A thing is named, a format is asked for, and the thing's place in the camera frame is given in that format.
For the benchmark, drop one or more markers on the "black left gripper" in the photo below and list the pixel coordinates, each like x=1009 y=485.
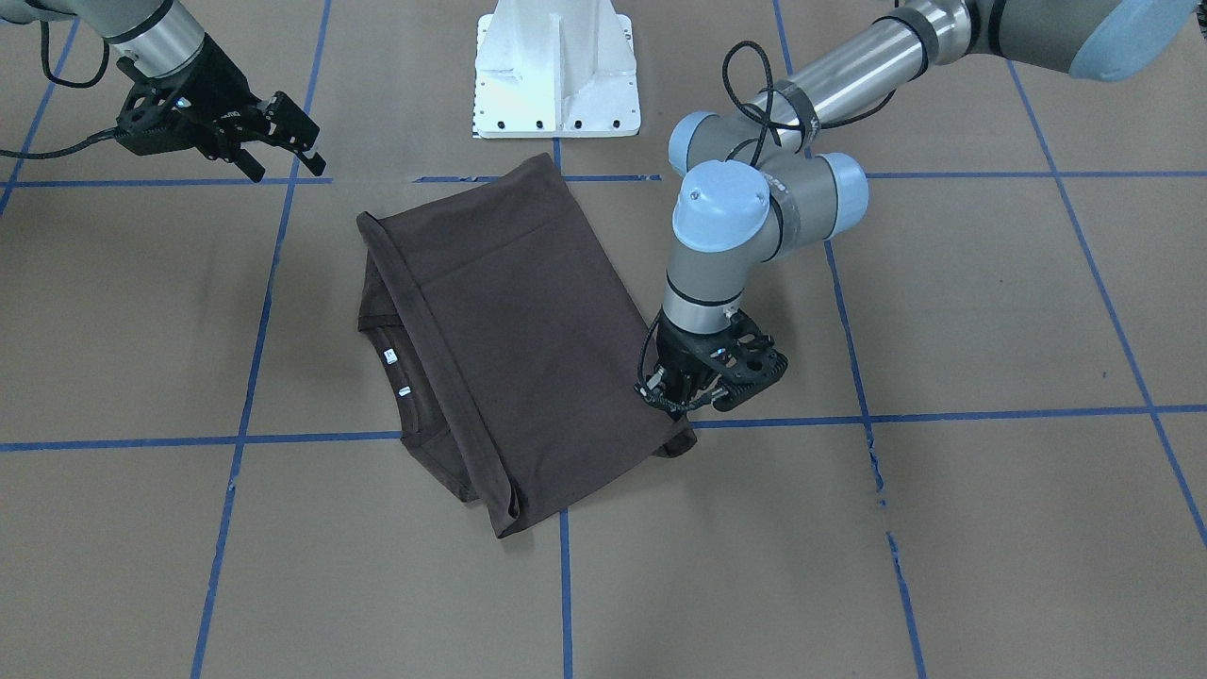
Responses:
x=677 y=354

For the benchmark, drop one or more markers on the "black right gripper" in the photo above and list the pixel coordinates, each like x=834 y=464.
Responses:
x=219 y=96

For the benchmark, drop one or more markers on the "dark brown t-shirt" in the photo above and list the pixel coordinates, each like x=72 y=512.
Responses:
x=511 y=346

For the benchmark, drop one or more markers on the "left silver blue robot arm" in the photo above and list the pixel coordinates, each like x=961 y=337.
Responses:
x=933 y=172

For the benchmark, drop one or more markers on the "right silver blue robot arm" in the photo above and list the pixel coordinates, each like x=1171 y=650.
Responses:
x=160 y=36

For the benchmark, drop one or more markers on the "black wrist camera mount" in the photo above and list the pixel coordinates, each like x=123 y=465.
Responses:
x=746 y=361

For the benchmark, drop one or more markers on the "white pedestal column with base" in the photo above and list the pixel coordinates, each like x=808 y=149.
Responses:
x=555 y=69

